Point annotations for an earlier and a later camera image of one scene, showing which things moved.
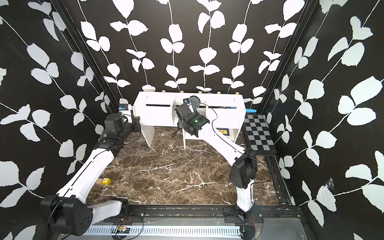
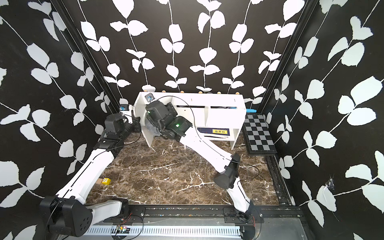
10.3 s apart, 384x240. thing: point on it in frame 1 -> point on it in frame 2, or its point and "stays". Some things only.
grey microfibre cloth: [195, 102] -> [153, 129]
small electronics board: [122, 229] stays
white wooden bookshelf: [224, 111] stays
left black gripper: [136, 123] stays
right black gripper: [198, 117] -> [172, 111]
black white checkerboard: [260, 139] stays
